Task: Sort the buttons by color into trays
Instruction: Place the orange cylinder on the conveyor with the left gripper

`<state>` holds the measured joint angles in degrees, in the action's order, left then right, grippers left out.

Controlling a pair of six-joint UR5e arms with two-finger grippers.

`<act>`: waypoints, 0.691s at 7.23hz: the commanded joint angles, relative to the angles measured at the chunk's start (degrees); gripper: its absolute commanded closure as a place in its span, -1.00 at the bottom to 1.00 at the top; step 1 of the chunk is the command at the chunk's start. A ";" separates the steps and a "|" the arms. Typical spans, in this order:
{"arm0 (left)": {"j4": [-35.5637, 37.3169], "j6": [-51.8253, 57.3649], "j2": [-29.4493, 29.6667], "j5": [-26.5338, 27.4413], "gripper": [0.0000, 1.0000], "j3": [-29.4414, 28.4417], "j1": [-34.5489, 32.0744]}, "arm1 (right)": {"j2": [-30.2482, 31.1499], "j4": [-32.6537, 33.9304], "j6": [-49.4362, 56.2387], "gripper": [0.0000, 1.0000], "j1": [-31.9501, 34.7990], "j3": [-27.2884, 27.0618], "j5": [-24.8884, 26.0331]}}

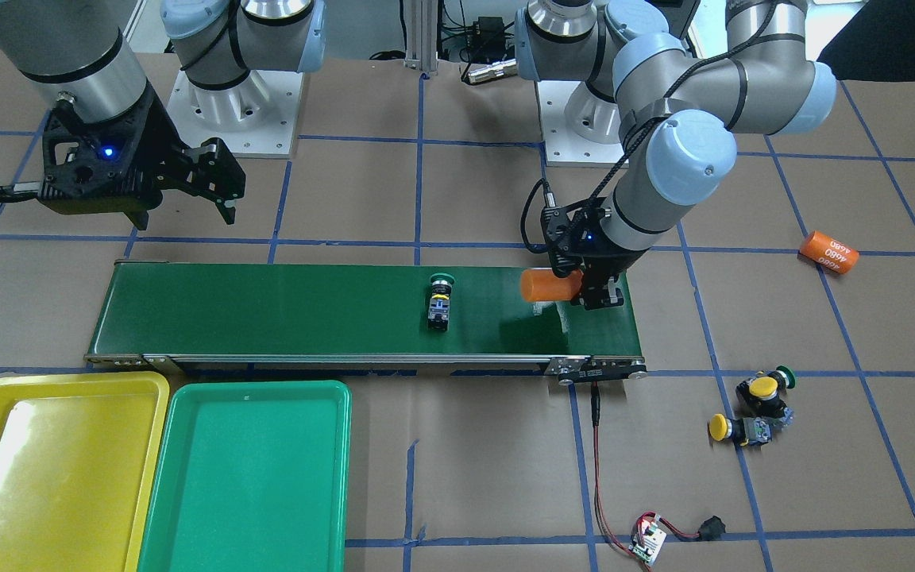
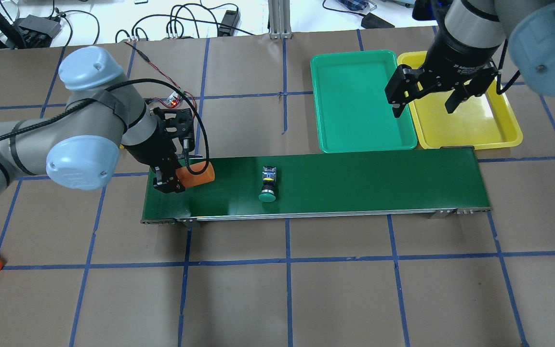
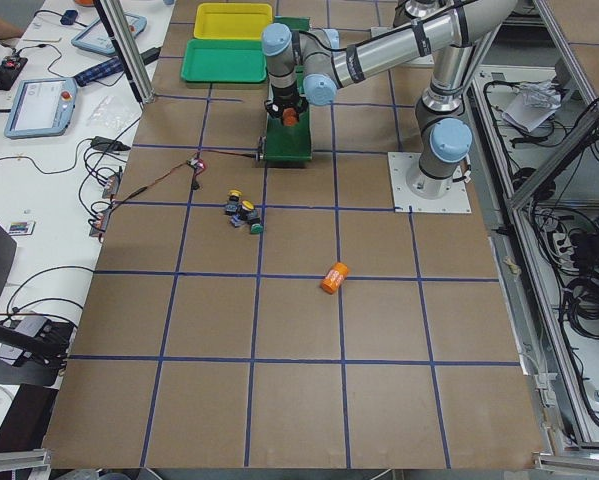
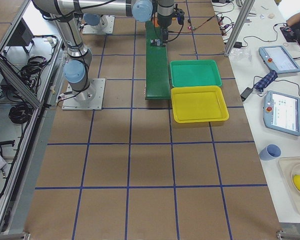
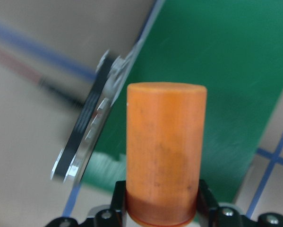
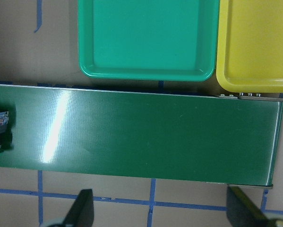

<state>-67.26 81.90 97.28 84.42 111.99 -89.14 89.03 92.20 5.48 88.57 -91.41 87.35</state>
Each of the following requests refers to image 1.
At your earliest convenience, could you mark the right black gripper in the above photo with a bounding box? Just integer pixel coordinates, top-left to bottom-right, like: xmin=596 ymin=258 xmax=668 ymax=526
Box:
xmin=0 ymin=84 xmax=246 ymax=230

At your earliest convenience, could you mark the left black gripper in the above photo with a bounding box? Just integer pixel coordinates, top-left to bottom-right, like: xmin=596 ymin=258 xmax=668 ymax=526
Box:
xmin=542 ymin=200 xmax=640 ymax=309

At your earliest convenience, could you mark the plain orange cylinder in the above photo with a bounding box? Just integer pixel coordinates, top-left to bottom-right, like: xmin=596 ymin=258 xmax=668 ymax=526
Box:
xmin=519 ymin=268 xmax=584 ymax=303

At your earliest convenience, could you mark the green push button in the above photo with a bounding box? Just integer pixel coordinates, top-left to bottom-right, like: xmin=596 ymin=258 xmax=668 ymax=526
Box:
xmin=427 ymin=272 xmax=455 ymax=330
xmin=766 ymin=365 xmax=797 ymax=394

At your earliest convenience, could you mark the yellow push button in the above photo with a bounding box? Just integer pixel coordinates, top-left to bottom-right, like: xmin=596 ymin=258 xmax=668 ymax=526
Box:
xmin=708 ymin=414 xmax=773 ymax=446
xmin=735 ymin=376 xmax=792 ymax=421

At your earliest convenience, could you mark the orange cylinder with numbers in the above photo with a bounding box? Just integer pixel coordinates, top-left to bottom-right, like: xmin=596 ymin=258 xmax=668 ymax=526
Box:
xmin=798 ymin=230 xmax=861 ymax=275

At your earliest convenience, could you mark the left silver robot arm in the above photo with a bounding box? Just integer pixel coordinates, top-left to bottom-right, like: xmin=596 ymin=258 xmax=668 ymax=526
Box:
xmin=513 ymin=1 xmax=836 ymax=309

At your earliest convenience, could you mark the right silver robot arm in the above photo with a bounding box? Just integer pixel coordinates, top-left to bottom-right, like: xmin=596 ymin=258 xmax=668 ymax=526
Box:
xmin=0 ymin=1 xmax=326 ymax=230

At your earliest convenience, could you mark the green conveyor belt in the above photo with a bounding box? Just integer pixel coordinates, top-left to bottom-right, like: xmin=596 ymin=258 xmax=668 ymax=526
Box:
xmin=86 ymin=261 xmax=647 ymax=384

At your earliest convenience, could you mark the small controller circuit board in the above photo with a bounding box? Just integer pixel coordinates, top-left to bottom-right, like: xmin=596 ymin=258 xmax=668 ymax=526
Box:
xmin=627 ymin=512 xmax=666 ymax=571

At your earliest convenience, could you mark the yellow plastic tray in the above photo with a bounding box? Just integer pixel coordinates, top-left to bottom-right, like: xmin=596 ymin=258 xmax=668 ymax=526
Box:
xmin=0 ymin=372 xmax=170 ymax=571

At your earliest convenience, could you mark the green plastic tray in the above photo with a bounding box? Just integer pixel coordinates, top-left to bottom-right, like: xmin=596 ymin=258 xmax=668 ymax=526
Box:
xmin=138 ymin=381 xmax=352 ymax=571

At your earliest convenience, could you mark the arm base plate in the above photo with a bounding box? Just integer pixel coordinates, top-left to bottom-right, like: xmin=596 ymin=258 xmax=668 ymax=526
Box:
xmin=166 ymin=70 xmax=307 ymax=159
xmin=536 ymin=81 xmax=624 ymax=167

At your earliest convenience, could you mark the red black power cable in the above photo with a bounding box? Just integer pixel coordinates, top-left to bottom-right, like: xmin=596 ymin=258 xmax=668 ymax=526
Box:
xmin=589 ymin=381 xmax=727 ymax=549

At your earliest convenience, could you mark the aluminium frame post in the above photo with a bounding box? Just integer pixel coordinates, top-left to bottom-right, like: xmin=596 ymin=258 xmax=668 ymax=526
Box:
xmin=402 ymin=0 xmax=440 ymax=77

